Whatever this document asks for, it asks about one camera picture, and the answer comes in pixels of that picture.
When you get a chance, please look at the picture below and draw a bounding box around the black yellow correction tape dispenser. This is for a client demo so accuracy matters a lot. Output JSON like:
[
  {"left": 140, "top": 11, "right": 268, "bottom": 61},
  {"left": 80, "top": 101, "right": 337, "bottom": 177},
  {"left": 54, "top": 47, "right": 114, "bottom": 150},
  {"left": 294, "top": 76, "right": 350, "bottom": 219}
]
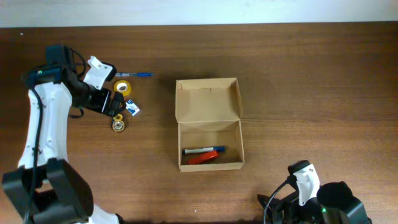
[{"left": 111, "top": 113, "right": 126, "bottom": 133}]

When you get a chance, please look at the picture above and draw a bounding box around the blue whiteboard marker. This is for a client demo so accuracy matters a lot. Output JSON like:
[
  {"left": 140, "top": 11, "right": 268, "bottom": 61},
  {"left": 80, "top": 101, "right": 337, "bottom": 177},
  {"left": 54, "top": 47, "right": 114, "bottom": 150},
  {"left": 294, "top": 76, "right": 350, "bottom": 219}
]
[{"left": 182, "top": 146, "right": 226, "bottom": 154}]

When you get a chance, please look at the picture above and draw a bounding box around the brown cardboard box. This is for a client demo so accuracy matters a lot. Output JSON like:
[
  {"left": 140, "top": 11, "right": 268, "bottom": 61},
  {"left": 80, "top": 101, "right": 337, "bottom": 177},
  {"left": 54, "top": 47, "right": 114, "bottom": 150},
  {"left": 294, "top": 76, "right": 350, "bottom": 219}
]
[{"left": 175, "top": 78, "right": 245, "bottom": 172}]

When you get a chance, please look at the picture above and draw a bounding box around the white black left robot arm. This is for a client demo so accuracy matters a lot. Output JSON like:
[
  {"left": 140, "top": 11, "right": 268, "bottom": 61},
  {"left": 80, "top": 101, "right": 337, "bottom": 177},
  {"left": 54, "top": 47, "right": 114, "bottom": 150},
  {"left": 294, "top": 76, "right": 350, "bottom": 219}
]
[{"left": 2, "top": 45, "right": 126, "bottom": 223}]

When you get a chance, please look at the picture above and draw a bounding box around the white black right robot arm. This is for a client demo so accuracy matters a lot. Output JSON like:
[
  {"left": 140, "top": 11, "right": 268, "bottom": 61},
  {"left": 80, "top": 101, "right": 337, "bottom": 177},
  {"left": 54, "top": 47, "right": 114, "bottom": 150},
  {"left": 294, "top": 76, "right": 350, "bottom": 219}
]
[{"left": 257, "top": 160, "right": 373, "bottom": 224}]

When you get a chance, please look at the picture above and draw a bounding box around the yellow adhesive tape roll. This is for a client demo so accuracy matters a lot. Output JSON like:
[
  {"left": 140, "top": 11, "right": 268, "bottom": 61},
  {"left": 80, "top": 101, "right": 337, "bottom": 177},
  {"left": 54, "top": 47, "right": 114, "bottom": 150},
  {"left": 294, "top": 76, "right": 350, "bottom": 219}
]
[{"left": 114, "top": 80, "right": 132, "bottom": 96}]

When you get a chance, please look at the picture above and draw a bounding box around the blue ballpoint pen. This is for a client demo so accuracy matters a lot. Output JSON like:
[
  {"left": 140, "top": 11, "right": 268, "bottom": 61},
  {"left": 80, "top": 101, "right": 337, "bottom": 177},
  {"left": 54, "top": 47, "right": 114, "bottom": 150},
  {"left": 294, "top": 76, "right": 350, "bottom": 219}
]
[{"left": 115, "top": 73, "right": 154, "bottom": 77}]

